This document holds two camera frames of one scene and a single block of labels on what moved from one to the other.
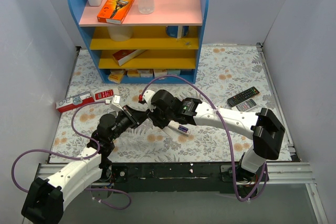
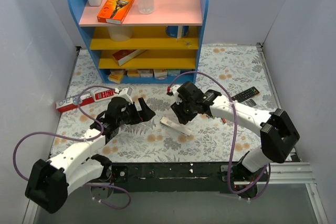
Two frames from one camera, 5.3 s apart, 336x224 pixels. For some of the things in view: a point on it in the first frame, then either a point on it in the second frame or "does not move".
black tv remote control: [242, 96] does not move
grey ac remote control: [247, 105] does not move
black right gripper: [158, 118] -> [184, 109]
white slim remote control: [179, 128] does not move
